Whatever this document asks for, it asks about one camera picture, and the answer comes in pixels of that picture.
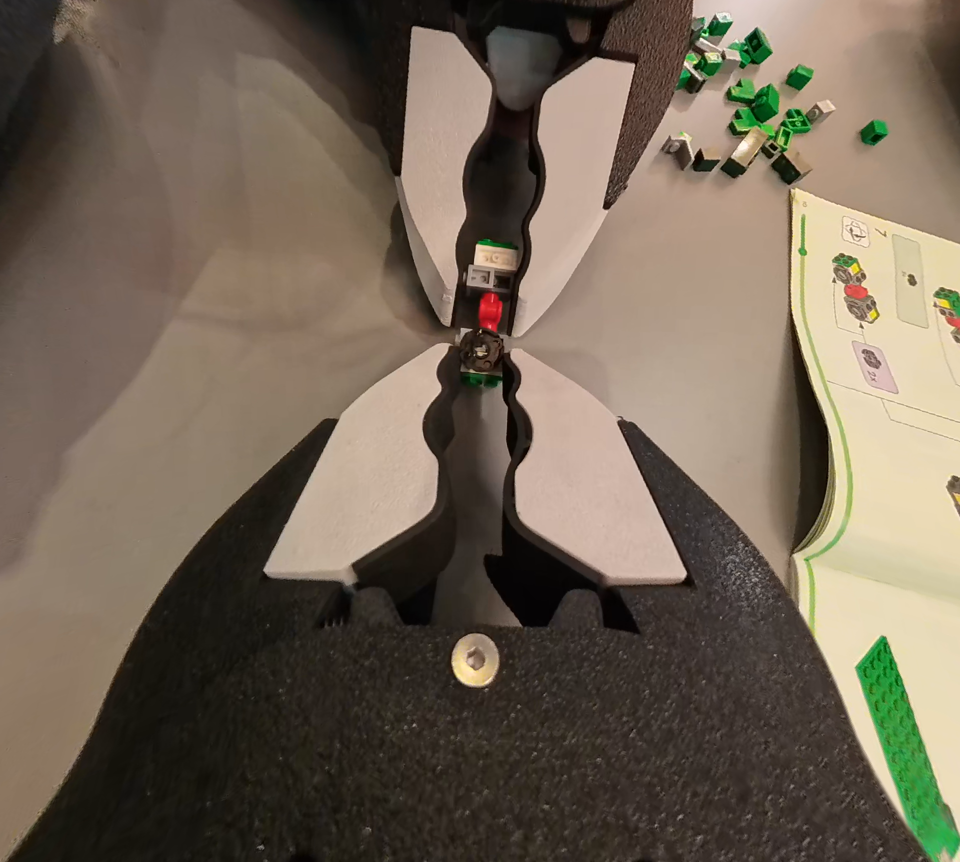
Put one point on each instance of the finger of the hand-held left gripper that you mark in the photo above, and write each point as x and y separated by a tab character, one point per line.
581	157
435	150

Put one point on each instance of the person's dark pants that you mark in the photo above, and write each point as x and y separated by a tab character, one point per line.
26	15

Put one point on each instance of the brick instruction booklet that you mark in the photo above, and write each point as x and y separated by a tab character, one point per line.
877	502

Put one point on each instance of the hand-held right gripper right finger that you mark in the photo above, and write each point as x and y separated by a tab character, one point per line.
592	487

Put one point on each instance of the pile of green grey bricks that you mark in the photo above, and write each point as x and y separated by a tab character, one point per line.
765	99

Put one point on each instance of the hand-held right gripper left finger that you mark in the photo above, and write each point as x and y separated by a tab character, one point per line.
360	480

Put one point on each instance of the long green brick plate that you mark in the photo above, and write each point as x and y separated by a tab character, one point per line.
896	727

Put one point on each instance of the brick assembly with red connector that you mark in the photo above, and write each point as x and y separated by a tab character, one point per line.
491	277

